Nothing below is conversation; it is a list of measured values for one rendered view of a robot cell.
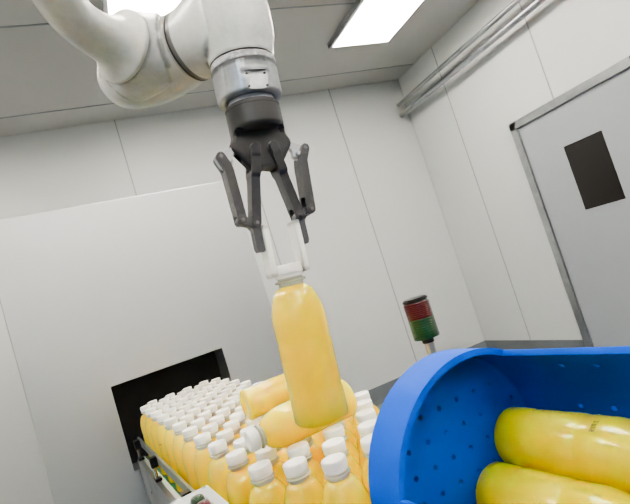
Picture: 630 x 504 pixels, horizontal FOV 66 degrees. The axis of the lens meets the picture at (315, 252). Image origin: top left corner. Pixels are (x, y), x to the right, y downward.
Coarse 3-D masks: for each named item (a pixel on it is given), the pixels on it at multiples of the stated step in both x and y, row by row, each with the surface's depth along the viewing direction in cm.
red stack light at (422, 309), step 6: (426, 300) 116; (408, 306) 116; (414, 306) 116; (420, 306) 115; (426, 306) 116; (408, 312) 117; (414, 312) 116; (420, 312) 115; (426, 312) 116; (432, 312) 117; (408, 318) 117; (414, 318) 116; (420, 318) 115
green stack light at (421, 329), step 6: (426, 318) 115; (432, 318) 116; (414, 324) 116; (420, 324) 115; (426, 324) 115; (432, 324) 115; (414, 330) 116; (420, 330) 115; (426, 330) 115; (432, 330) 115; (438, 330) 117; (414, 336) 117; (420, 336) 115; (426, 336) 115; (432, 336) 115
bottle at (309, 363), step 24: (288, 288) 63; (312, 288) 64; (288, 312) 62; (312, 312) 62; (288, 336) 61; (312, 336) 61; (288, 360) 62; (312, 360) 61; (336, 360) 64; (288, 384) 63; (312, 384) 61; (336, 384) 62; (312, 408) 61; (336, 408) 61
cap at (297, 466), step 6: (300, 456) 78; (288, 462) 77; (294, 462) 76; (300, 462) 75; (306, 462) 76; (288, 468) 75; (294, 468) 75; (300, 468) 75; (306, 468) 76; (288, 474) 75; (294, 474) 75; (300, 474) 75
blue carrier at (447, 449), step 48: (432, 384) 55; (480, 384) 65; (528, 384) 65; (576, 384) 59; (624, 384) 54; (384, 432) 55; (432, 432) 60; (480, 432) 63; (384, 480) 53; (432, 480) 58
